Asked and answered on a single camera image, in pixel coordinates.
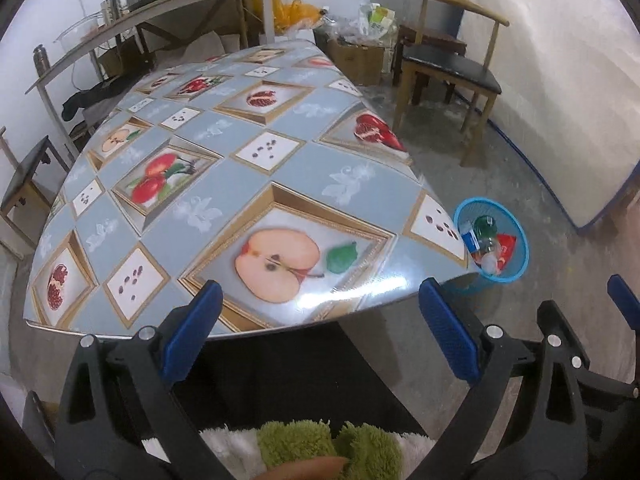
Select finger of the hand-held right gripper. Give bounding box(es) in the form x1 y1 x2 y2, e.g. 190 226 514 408
537 301 640 401
606 275 640 333

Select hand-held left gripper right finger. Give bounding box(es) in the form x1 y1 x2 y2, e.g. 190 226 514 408
419 277 588 480

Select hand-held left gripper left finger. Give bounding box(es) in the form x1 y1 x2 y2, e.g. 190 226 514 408
54 280 236 480

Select blue mesh wastebasket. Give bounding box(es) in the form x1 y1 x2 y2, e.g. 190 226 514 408
440 197 530 295

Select red packet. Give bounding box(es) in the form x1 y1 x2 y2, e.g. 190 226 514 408
495 233 518 268

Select blue label plastic bottle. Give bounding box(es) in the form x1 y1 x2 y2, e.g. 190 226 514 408
460 230 496 256

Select green white fluffy towel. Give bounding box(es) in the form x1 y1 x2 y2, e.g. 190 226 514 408
142 425 436 480

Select green fuzzy garment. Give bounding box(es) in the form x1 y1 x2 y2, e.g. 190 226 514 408
257 420 403 480

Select table with fruit print cloth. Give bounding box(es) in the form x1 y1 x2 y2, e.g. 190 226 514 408
22 37 483 343

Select white mattress blue edge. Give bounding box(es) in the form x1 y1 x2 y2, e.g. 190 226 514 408
457 0 640 233

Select dark wooden stool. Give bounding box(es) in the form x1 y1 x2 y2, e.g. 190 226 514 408
0 127 71 261

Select black cloth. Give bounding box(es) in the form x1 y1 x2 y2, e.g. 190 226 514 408
61 77 136 123

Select wooden chair black seat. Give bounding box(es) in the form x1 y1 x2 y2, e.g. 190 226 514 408
392 0 511 167

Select brown cardboard box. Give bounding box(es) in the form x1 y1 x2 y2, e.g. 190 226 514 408
325 35 386 87

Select white cloth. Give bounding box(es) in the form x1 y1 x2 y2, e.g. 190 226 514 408
177 30 243 68

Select dark brown stool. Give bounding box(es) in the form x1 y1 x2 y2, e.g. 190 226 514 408
392 22 468 106

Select metal flask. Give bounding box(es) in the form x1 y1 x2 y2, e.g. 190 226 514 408
32 44 51 77

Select white long side table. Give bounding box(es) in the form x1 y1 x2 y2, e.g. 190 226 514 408
25 0 278 161

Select orange plastic bag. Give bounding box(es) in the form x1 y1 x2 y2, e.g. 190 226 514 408
272 0 323 36

